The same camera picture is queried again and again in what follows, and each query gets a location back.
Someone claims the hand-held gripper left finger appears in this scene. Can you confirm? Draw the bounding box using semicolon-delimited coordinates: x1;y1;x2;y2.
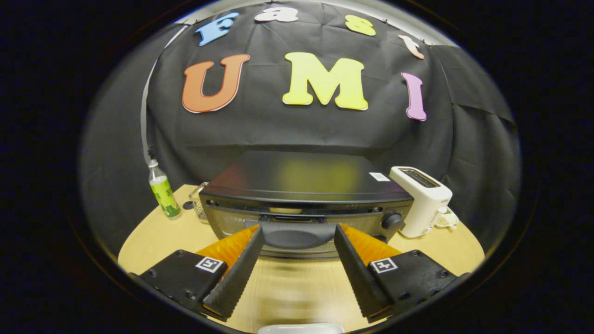
138;225;265;322

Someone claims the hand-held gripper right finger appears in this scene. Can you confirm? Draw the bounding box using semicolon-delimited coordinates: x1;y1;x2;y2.
333;223;465;324

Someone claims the black toaster oven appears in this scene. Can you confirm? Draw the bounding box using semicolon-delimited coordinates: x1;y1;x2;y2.
199;150;414;259

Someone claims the white pop-up toaster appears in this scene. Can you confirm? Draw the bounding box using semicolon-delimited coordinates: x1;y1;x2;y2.
389;166;453;238

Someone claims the white rectangular plate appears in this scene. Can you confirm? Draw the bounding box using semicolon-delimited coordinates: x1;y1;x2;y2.
258;323;345;334

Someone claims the small white dish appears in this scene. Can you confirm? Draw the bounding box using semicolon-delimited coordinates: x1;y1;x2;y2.
434;206;460;229

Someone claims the green label drink bottle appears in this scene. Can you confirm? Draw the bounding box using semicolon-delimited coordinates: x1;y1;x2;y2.
148;159;181;219

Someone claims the black backdrop cloth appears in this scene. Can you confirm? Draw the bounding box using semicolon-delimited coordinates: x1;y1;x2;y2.
79;2;520;251

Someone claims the metal wire basket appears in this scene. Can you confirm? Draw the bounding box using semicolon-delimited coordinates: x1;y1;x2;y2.
189;182;212;223

